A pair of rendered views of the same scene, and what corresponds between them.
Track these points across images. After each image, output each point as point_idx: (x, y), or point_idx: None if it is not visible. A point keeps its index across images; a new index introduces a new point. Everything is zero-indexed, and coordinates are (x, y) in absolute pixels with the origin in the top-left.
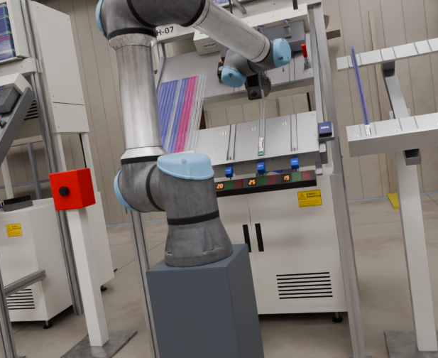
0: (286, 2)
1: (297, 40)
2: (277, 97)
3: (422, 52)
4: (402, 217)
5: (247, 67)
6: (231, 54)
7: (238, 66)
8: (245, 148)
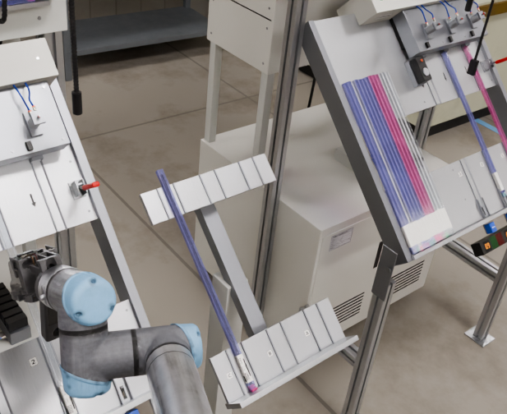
0: None
1: (57, 144)
2: None
3: (252, 186)
4: (216, 388)
5: (130, 376)
6: (89, 352)
7: (111, 376)
8: (35, 410)
